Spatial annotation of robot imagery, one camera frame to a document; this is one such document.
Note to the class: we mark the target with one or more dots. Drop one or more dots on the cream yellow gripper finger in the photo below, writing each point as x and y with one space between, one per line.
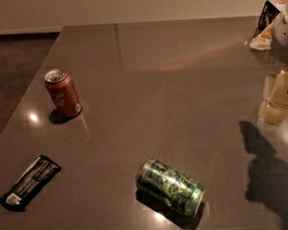
274 106

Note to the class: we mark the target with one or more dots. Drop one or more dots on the green soda can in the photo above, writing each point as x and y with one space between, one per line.
179 192

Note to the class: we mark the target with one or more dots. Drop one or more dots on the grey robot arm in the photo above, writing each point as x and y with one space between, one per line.
272 35

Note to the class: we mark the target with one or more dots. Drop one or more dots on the red cola can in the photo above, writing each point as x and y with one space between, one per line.
61 89

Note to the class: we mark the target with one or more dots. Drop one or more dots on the black snack bar wrapper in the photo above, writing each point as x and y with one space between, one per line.
32 181

